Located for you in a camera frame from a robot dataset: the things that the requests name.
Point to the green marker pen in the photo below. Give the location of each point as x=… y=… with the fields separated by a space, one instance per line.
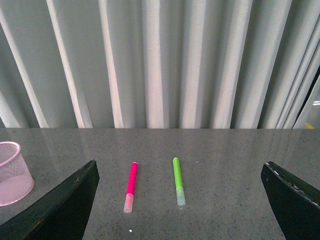
x=178 y=182

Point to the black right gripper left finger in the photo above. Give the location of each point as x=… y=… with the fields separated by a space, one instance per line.
x=61 y=214

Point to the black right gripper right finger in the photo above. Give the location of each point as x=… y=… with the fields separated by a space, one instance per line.
x=294 y=202

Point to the pink mesh pen cup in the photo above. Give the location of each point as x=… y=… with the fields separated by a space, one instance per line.
x=16 y=180

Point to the grey pleated curtain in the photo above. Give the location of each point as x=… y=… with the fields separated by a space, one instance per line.
x=157 y=64

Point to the pink marker pen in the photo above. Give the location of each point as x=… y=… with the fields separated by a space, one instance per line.
x=131 y=186

